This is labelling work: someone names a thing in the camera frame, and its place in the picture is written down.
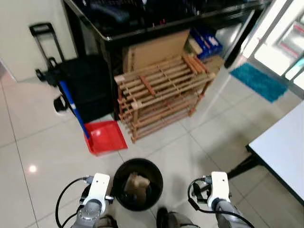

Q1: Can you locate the black round rubbish bin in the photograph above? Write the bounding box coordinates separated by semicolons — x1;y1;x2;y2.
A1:
111;158;164;211

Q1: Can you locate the crumpled brown paper trash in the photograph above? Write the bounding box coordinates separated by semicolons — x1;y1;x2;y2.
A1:
124;171;151;198

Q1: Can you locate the robot left leg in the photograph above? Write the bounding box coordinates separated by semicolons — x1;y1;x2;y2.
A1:
95;215;119;228

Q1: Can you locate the robot leg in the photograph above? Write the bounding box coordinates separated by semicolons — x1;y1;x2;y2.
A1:
156;207;201;228
95;215;119;228

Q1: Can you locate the robot right leg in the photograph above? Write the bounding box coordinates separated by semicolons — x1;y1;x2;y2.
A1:
156;207;201;228

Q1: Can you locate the white folding table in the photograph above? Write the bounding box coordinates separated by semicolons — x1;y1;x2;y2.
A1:
227;102;304;206

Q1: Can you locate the wooden slatted shoe rack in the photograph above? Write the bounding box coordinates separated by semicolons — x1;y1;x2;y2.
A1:
114;53;216;143

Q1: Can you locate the teal floor mat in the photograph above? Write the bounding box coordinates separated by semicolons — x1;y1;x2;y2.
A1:
229;63;289;103

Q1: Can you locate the large brown cardboard sheet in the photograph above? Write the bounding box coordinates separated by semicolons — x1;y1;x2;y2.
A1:
123;29;191;73

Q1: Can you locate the blue box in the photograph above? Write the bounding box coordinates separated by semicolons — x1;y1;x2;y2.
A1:
189;27;223;60

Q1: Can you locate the glass sliding door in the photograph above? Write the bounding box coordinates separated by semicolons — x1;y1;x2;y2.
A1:
241;0;304;90

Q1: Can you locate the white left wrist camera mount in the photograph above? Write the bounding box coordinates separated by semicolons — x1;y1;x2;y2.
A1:
83;173;111;206

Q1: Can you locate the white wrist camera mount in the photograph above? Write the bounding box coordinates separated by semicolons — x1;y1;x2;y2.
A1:
209;171;231;203
83;173;111;206

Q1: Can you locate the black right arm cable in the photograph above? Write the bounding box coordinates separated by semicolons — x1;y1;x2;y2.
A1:
187;178;257;228

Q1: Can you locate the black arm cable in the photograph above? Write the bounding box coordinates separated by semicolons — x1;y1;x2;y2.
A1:
187;178;257;228
55;177;92;228

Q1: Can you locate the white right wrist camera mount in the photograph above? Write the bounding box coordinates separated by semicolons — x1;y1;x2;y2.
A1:
209;171;231;203

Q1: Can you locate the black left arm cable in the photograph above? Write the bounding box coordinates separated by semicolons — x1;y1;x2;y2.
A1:
55;177;92;228

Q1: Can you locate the red dustpan with blue handle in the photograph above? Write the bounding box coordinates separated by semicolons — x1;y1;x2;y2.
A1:
59;80;128;156

